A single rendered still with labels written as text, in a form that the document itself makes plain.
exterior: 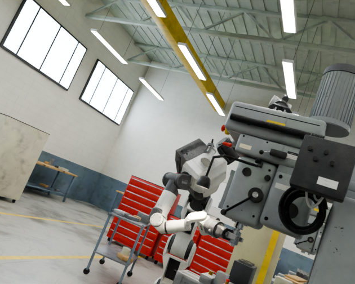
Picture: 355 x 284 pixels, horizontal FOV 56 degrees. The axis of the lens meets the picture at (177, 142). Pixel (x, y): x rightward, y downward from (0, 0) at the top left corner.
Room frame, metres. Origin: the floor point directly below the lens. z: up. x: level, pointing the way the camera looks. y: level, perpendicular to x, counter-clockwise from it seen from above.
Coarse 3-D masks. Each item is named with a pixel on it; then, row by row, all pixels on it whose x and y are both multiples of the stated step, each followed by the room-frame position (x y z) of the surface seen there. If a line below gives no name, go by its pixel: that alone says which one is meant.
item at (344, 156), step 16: (304, 144) 1.26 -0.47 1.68; (320, 144) 1.23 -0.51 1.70; (336, 144) 1.21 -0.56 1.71; (304, 160) 1.25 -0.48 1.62; (320, 160) 1.22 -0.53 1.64; (336, 160) 1.20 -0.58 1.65; (352, 160) 1.18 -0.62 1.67; (304, 176) 1.24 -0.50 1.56; (320, 176) 1.22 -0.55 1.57; (336, 176) 1.19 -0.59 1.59; (320, 192) 1.21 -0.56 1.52; (336, 192) 1.19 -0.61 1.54
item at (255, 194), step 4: (252, 188) 1.56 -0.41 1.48; (256, 188) 1.54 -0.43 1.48; (248, 192) 1.56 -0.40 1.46; (252, 192) 1.55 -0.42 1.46; (256, 192) 1.54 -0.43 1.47; (260, 192) 1.53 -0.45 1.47; (248, 196) 1.56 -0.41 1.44; (252, 196) 1.55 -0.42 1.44; (256, 196) 1.54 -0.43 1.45; (260, 196) 1.53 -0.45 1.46; (244, 200) 1.56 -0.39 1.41; (252, 200) 1.54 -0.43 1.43; (256, 200) 1.54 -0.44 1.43; (260, 200) 1.53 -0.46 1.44; (236, 204) 1.57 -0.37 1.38; (240, 204) 1.57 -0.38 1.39; (228, 208) 1.58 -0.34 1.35; (220, 212) 1.59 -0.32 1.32; (224, 212) 1.58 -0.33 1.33
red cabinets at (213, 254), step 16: (128, 192) 7.21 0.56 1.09; (144, 192) 7.08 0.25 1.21; (160, 192) 6.96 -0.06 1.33; (128, 208) 7.15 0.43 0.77; (144, 208) 7.03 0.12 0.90; (112, 224) 7.23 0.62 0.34; (128, 224) 7.10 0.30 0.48; (128, 240) 7.05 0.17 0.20; (144, 240) 6.94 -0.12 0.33; (160, 240) 7.13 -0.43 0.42; (208, 240) 6.34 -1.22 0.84; (224, 240) 6.18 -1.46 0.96; (160, 256) 6.77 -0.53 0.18; (176, 256) 6.62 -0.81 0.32; (208, 256) 6.27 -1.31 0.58; (224, 256) 6.12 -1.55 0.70
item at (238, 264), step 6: (234, 264) 2.08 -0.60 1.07; (240, 264) 2.07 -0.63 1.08; (246, 264) 2.07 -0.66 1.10; (252, 264) 2.16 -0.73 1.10; (234, 270) 2.07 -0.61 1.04; (240, 270) 2.06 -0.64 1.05; (246, 270) 2.05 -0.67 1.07; (252, 270) 2.04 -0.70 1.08; (234, 276) 2.07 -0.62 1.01; (240, 276) 2.06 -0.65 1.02; (246, 276) 2.04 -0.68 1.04; (252, 276) 2.14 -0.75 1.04; (234, 282) 2.06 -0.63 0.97; (240, 282) 2.05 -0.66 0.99; (246, 282) 2.04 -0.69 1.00
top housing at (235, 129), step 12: (240, 108) 1.64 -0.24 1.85; (252, 108) 1.61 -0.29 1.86; (264, 108) 1.59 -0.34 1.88; (228, 120) 1.66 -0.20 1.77; (264, 120) 1.58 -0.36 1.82; (276, 120) 1.55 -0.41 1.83; (288, 120) 1.53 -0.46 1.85; (300, 120) 1.51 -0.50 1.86; (312, 120) 1.48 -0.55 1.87; (240, 132) 1.64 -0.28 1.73; (252, 132) 1.59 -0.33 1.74; (264, 132) 1.57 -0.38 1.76; (276, 132) 1.54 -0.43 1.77; (312, 132) 1.48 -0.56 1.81; (324, 132) 1.47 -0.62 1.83; (288, 144) 1.52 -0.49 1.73; (300, 144) 1.49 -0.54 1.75
